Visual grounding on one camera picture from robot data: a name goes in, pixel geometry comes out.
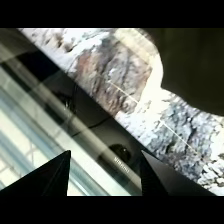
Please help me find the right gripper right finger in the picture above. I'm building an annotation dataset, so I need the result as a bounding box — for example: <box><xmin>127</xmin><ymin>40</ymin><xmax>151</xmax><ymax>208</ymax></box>
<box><xmin>139</xmin><ymin>149</ymin><xmax>216</xmax><ymax>197</ymax></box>

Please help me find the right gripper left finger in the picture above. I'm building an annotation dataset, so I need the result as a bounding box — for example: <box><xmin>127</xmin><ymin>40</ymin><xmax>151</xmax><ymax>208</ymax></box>
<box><xmin>0</xmin><ymin>149</ymin><xmax>72</xmax><ymax>197</ymax></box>

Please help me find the khaki garment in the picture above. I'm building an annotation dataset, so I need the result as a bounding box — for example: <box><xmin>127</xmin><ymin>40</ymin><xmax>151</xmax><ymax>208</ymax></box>
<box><xmin>143</xmin><ymin>27</ymin><xmax>224</xmax><ymax>117</ymax></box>

